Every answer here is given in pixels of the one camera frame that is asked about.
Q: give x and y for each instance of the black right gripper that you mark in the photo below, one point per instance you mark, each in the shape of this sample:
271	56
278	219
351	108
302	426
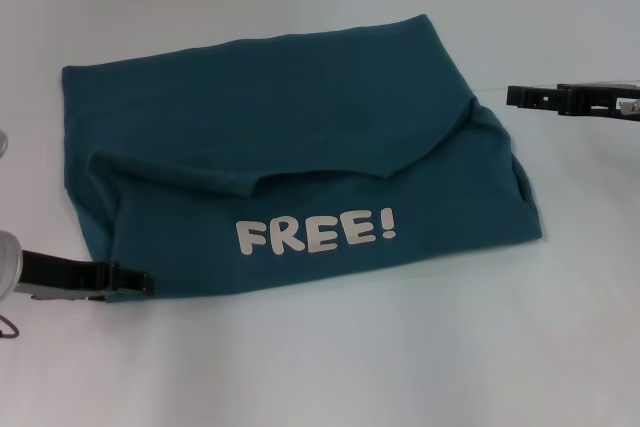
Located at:
627	102

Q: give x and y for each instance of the teal blue shirt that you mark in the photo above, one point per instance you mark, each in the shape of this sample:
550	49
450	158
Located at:
300	157

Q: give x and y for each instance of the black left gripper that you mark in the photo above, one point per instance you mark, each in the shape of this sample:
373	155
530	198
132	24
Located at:
60	272

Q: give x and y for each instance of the left wrist camera housing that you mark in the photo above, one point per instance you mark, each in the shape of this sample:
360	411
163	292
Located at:
2	143

